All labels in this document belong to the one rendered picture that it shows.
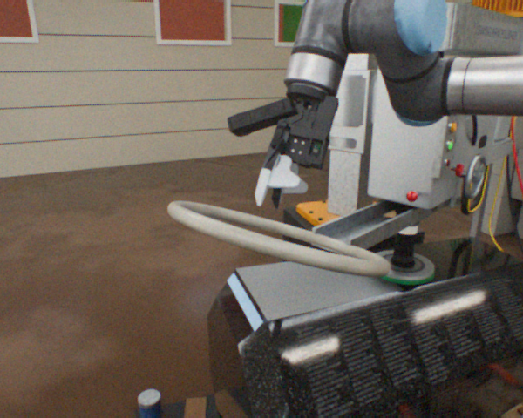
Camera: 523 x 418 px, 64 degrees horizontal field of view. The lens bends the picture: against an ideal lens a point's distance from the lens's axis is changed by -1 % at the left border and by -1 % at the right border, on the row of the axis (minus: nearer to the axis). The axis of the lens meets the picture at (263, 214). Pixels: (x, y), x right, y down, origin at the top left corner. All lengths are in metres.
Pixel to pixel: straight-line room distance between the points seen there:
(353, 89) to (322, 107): 1.48
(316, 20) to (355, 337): 0.96
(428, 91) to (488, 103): 0.09
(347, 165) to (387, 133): 0.96
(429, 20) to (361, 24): 0.09
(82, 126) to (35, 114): 0.66
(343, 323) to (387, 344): 0.16
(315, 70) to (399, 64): 0.12
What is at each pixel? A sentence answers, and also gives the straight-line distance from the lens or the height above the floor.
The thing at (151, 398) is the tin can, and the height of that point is 0.14.
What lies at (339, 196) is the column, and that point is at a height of 0.89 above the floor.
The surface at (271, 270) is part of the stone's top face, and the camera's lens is 1.56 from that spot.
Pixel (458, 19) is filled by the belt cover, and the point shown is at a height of 1.70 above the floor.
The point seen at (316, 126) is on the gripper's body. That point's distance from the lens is 0.68.
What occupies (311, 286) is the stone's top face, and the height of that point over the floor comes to 0.87.
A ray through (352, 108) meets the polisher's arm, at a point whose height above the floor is 1.38.
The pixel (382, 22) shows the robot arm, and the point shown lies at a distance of 0.65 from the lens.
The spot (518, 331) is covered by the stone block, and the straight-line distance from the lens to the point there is 1.75.
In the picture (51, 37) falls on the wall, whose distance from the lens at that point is 7.13.
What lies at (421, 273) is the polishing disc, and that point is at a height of 0.93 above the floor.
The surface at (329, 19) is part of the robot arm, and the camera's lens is 0.69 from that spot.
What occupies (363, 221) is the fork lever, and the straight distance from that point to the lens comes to 1.34.
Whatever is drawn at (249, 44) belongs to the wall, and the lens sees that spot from 7.75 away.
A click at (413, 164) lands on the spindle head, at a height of 1.30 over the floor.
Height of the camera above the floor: 1.59
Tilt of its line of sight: 20 degrees down
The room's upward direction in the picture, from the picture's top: straight up
